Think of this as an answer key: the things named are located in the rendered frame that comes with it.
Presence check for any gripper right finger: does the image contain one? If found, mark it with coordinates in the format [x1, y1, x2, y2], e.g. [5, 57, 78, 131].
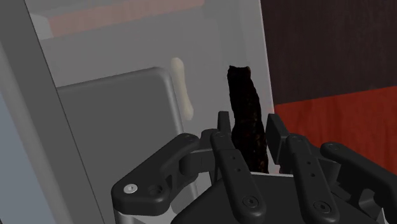
[265, 113, 397, 224]

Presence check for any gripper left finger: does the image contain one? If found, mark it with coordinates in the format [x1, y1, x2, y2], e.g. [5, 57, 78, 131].
[110, 110, 268, 224]

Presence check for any grey rounded flat slab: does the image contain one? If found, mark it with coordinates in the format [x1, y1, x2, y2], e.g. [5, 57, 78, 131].
[57, 66, 199, 224]

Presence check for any cream oblong object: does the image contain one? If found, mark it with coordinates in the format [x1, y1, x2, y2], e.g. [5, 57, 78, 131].
[169, 57, 195, 121]

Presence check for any black cat figure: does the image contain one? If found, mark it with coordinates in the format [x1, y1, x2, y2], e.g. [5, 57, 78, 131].
[226, 64, 270, 174]

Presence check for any white furniture piece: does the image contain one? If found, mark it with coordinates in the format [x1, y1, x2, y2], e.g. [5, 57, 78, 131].
[0, 0, 281, 224]

